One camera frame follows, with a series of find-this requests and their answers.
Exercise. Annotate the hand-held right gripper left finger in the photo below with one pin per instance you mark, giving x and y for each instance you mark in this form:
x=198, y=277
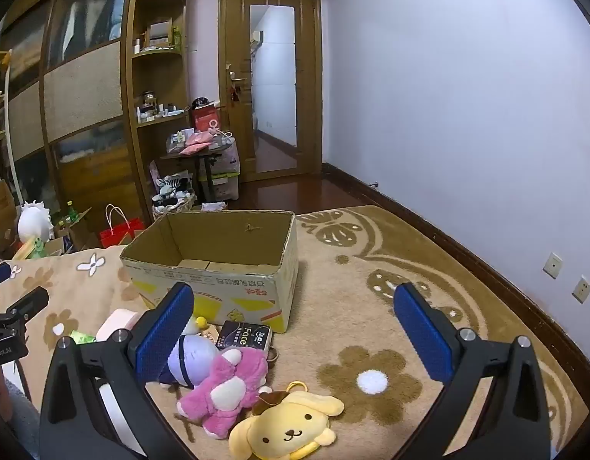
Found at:
x=165, y=335

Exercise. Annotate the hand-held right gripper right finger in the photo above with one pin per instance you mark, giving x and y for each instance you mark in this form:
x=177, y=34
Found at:
x=422, y=330

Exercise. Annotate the purple plush toy navy outfit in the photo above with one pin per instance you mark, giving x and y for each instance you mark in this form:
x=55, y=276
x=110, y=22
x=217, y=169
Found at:
x=194, y=357

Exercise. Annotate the pink roll cushion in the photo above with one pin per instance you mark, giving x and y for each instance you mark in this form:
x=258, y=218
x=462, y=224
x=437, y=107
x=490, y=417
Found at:
x=115, y=318

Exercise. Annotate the green packet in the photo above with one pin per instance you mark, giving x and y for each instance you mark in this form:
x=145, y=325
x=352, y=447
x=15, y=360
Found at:
x=82, y=338

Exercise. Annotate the black tissue packet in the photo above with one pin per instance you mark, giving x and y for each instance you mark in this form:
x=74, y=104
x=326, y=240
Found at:
x=244, y=335

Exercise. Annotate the pink plush toy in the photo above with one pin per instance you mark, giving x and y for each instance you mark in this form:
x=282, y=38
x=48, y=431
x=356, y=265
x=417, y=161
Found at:
x=228, y=388

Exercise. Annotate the yellow dog plush toy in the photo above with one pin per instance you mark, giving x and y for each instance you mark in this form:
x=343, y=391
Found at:
x=285, y=429

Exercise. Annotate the person's grey clothing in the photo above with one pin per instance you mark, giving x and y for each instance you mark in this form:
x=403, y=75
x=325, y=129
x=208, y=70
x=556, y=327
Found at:
x=22, y=393

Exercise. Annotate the white plush figure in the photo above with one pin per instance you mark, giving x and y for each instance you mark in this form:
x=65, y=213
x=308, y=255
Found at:
x=34, y=223

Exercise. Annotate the cardboard box with bottles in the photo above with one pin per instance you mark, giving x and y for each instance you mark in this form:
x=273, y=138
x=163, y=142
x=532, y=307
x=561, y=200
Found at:
x=79, y=235

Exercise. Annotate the white round object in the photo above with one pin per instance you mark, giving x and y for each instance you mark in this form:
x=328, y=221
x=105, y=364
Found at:
x=120, y=417

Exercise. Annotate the red gift bag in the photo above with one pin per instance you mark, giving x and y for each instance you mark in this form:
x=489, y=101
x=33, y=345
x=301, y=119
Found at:
x=118, y=237

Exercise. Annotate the basket of socks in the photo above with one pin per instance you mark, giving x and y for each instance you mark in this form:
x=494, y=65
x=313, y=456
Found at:
x=173, y=199

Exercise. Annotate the pink patterned bag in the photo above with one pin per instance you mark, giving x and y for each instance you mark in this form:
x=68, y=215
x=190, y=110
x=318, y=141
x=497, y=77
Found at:
x=156, y=177

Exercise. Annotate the plastic storage bin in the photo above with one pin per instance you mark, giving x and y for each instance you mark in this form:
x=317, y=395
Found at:
x=225, y=177

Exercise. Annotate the small dark table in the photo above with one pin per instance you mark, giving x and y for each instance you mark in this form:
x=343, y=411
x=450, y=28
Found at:
x=199, y=155

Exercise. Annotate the pink packets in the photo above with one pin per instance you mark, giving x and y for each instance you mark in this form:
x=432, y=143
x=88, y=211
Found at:
x=197, y=141

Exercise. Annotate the wooden wardrobe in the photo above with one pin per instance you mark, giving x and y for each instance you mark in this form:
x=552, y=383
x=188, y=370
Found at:
x=79, y=86

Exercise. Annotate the red paper bag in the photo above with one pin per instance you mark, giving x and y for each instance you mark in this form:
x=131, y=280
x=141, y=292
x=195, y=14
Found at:
x=206, y=120

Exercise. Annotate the black cap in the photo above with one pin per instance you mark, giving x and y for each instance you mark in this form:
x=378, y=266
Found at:
x=203, y=102

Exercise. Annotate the wooden corner shelf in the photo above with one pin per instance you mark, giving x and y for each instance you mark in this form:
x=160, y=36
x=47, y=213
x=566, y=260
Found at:
x=158, y=81

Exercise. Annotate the red key tassel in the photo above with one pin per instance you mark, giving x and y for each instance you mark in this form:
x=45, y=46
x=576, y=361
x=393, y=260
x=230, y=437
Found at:
x=234, y=93

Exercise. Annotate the green shelf bottle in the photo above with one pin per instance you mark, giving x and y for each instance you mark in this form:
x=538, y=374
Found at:
x=176, y=37

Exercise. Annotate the wooden door with glass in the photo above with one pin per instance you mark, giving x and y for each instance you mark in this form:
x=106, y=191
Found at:
x=237, y=33

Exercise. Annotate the wall outlet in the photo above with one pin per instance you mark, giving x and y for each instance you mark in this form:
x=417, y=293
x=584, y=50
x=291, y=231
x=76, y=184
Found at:
x=553, y=265
x=582, y=289

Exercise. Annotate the picture frame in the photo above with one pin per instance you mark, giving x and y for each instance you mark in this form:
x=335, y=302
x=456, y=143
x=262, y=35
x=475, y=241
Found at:
x=160, y=33

